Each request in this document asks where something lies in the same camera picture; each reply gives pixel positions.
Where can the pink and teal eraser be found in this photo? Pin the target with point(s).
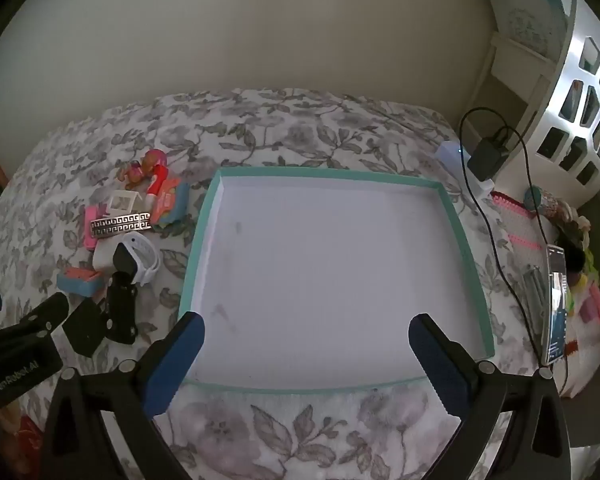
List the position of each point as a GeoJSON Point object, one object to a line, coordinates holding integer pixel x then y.
{"type": "Point", "coordinates": [80, 281]}

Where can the pink rectangular block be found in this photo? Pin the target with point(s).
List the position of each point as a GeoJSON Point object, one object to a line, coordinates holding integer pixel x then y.
{"type": "Point", "coordinates": [91, 240]}

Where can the grey floral blanket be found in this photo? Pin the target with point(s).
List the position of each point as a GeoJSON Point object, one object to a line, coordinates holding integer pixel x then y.
{"type": "Point", "coordinates": [305, 125]}

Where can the red glue stick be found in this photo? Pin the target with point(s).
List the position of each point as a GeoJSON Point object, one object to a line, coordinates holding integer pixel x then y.
{"type": "Point", "coordinates": [156, 185]}

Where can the smartphone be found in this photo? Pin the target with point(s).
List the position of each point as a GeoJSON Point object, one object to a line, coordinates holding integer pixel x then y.
{"type": "Point", "coordinates": [555, 310]}

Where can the white laundry basket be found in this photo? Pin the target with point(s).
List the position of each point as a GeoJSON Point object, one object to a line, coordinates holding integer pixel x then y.
{"type": "Point", "coordinates": [577, 135]}

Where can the black square pad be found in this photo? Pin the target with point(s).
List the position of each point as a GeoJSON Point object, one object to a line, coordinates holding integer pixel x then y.
{"type": "Point", "coordinates": [85, 327]}

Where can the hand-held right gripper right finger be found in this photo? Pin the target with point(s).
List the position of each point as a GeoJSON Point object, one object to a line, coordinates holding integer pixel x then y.
{"type": "Point", "coordinates": [440, 360]}

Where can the teal round lid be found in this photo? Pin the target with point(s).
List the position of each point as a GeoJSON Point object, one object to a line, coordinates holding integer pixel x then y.
{"type": "Point", "coordinates": [533, 198]}

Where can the white shelf unit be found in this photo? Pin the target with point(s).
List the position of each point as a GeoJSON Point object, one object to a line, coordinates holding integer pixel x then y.
{"type": "Point", "coordinates": [520, 25]}

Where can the white pegboard with pink pegs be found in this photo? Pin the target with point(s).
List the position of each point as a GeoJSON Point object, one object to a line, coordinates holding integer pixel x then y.
{"type": "Point", "coordinates": [522, 230]}

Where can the white square frame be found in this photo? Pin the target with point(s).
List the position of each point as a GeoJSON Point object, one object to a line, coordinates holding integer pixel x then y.
{"type": "Point", "coordinates": [122, 195]}

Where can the coral eraser pack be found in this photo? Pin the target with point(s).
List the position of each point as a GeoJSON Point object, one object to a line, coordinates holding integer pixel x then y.
{"type": "Point", "coordinates": [171, 201]}

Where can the red printed item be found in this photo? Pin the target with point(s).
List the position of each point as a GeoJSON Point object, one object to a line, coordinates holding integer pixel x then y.
{"type": "Point", "coordinates": [27, 430]}

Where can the teal shallow box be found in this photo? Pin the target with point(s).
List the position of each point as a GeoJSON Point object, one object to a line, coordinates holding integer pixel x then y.
{"type": "Point", "coordinates": [330, 270]}

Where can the pink dog figurine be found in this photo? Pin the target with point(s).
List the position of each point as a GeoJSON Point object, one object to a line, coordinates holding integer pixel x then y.
{"type": "Point", "coordinates": [147, 165]}

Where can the white power strip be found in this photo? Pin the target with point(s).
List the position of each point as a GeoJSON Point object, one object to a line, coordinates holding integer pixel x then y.
{"type": "Point", "coordinates": [452, 155]}

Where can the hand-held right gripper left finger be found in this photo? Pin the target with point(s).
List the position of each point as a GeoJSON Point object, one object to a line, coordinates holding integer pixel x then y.
{"type": "Point", "coordinates": [175, 360]}

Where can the small gold brown block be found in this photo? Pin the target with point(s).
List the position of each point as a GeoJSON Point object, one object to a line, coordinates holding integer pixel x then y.
{"type": "Point", "coordinates": [121, 225]}

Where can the black power adapter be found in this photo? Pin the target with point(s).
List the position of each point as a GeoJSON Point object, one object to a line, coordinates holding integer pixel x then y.
{"type": "Point", "coordinates": [487, 157]}

